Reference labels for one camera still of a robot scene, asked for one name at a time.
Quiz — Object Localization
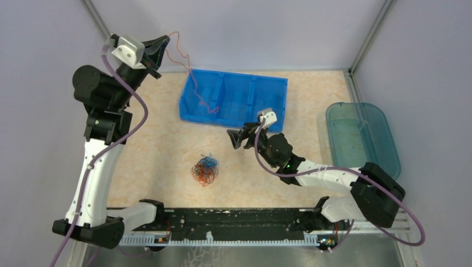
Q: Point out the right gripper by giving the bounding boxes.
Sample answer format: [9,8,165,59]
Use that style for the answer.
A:
[228,122,278,168]

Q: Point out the orange cable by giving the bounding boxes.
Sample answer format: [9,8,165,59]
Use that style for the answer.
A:
[164,31,220,115]

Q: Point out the orange and blue cables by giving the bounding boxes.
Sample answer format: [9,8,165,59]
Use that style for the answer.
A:
[191,152,219,187]

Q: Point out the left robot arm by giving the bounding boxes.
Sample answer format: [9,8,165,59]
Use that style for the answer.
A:
[52,34,170,249]

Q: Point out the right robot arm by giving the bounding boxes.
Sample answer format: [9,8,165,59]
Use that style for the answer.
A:
[227,122,406,229]

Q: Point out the blue three-compartment plastic bin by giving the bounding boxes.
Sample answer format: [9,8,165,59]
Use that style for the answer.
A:
[179,69,288,132]

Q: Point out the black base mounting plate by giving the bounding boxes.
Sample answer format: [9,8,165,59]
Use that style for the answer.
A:
[136,208,348,241]

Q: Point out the teal translucent plastic tray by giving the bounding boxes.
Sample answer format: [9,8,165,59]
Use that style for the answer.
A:
[326,102,401,180]

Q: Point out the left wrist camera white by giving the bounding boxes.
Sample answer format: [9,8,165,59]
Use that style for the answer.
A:
[111,36,146,70]

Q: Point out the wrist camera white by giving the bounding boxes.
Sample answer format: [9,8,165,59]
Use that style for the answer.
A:
[111,36,146,70]
[257,108,277,129]

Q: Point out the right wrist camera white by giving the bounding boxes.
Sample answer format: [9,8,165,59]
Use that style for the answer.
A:
[257,108,277,129]

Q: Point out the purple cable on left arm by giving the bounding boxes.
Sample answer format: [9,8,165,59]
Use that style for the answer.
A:
[50,44,149,267]

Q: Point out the aluminium frame rail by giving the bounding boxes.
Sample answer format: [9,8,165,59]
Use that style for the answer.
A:
[75,208,412,235]

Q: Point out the white slotted cable duct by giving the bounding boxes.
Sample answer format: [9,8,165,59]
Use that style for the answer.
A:
[119,233,321,248]

